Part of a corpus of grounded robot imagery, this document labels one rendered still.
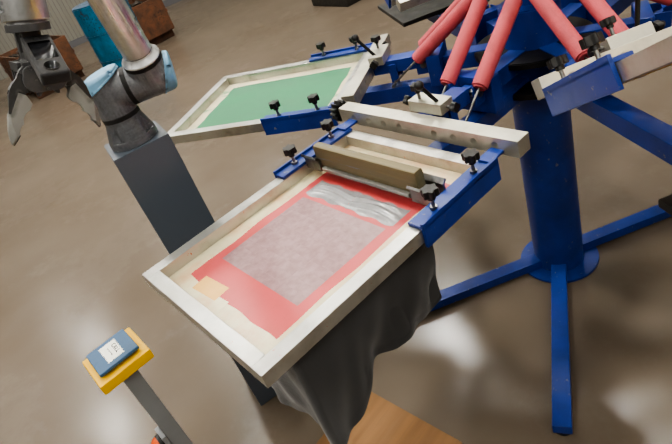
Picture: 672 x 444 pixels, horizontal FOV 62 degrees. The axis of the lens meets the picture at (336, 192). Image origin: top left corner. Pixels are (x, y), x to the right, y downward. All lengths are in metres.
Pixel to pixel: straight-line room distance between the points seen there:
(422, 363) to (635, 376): 0.75
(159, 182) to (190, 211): 0.15
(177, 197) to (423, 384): 1.15
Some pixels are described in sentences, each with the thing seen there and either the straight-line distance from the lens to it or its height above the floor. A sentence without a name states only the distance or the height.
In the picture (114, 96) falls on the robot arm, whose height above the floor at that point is 1.36.
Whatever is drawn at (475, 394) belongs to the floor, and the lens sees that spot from 2.21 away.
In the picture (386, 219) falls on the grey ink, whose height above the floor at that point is 0.96.
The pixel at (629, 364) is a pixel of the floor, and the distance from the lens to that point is 2.27.
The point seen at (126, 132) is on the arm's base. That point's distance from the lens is 1.80.
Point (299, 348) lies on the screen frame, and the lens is 1.17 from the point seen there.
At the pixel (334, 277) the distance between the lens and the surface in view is 1.32.
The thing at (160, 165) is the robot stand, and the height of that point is 1.12.
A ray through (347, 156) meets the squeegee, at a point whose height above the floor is 1.06.
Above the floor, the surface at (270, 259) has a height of 0.96.
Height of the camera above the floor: 1.79
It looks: 31 degrees down
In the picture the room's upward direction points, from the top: 20 degrees counter-clockwise
